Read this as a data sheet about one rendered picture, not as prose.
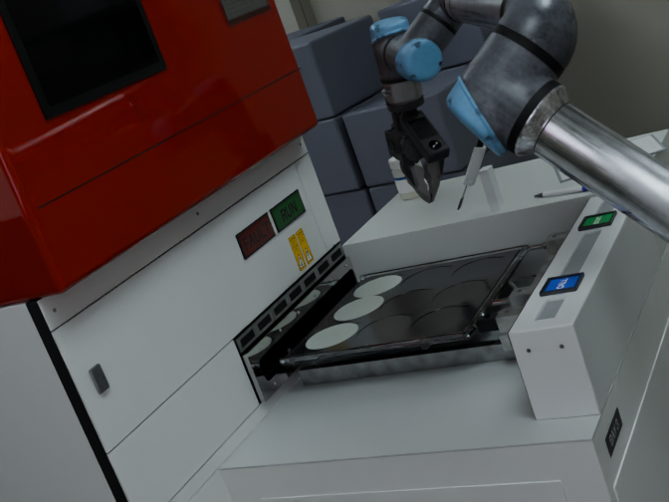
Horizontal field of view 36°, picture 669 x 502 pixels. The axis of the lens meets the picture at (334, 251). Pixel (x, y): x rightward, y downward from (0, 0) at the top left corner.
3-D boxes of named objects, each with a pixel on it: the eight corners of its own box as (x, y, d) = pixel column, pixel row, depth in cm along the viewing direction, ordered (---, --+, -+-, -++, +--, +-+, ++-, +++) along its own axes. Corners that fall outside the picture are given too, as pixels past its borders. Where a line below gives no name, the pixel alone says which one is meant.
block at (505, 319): (500, 333, 163) (494, 317, 162) (506, 324, 166) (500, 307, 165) (548, 327, 159) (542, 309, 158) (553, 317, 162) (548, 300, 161)
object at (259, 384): (258, 402, 180) (239, 356, 177) (357, 297, 216) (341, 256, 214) (266, 401, 179) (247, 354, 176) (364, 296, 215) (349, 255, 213)
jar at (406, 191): (396, 202, 232) (382, 163, 229) (407, 192, 237) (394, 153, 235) (424, 196, 228) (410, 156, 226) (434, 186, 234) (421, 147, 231)
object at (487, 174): (472, 216, 200) (451, 152, 196) (478, 209, 203) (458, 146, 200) (502, 210, 197) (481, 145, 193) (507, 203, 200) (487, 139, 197)
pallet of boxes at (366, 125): (608, 257, 430) (520, -43, 398) (525, 358, 365) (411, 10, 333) (364, 284, 511) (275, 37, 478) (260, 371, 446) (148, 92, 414)
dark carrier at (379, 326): (287, 360, 181) (286, 357, 181) (362, 280, 210) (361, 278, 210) (464, 334, 164) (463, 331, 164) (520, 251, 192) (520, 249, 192)
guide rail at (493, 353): (304, 385, 188) (298, 371, 187) (308, 379, 189) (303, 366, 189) (565, 352, 162) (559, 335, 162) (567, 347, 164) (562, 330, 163)
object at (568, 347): (536, 421, 145) (507, 334, 141) (609, 267, 190) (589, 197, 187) (600, 415, 140) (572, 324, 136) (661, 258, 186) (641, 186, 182)
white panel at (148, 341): (135, 545, 151) (25, 303, 141) (354, 308, 219) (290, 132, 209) (151, 545, 150) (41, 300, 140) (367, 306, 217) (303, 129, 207)
